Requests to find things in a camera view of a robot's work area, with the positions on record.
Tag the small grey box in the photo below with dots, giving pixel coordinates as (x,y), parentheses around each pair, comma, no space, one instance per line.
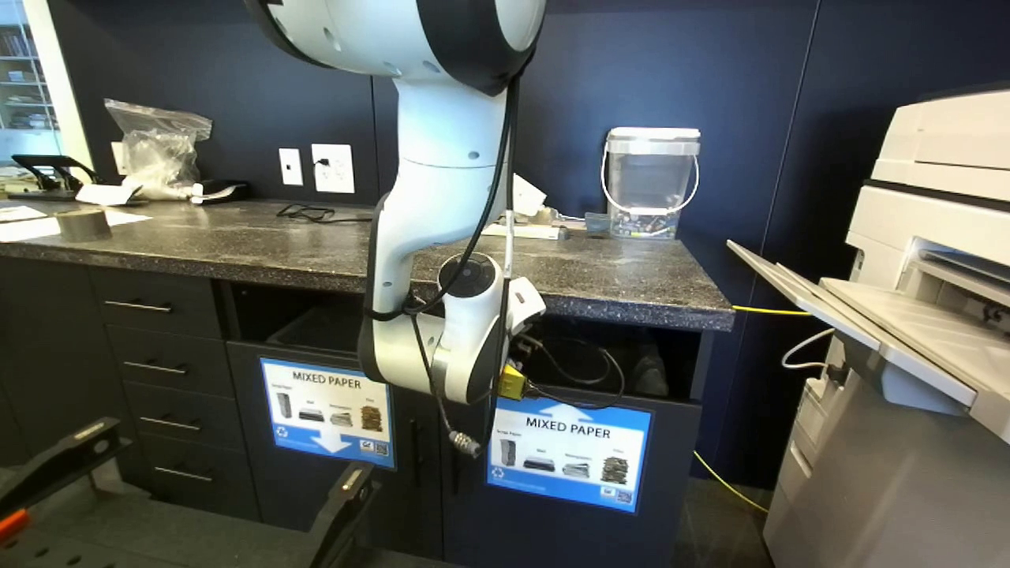
(597,225)

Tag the white switch plate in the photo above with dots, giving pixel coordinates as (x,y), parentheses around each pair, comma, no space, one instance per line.
(290,168)

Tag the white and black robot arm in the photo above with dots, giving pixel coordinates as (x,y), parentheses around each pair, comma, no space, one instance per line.
(444,157)

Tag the white outlet plate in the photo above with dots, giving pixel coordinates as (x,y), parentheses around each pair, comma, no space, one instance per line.
(331,168)

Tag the blue mixed paper sign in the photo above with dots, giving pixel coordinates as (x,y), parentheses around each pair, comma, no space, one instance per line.
(317,415)
(569,458)

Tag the black metal bar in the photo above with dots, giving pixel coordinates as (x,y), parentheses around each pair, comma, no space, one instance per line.
(343,514)

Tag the translucent plastic container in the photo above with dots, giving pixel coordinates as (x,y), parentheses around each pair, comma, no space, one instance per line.
(652,185)

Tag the clear plastic bag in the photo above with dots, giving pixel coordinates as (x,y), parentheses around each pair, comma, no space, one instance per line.
(159,145)

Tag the black counter cabinet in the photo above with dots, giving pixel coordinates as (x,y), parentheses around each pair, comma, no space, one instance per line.
(52,348)

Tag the black recycling bin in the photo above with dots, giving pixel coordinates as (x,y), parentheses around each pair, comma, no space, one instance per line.
(643,368)
(317,326)

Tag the loose white paper sheets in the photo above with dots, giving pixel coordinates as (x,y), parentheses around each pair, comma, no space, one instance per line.
(105,194)

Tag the black bar with orange tip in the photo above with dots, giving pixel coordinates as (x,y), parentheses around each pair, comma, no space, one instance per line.
(52,461)

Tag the white office printer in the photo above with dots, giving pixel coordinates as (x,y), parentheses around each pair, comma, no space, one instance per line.
(903,421)

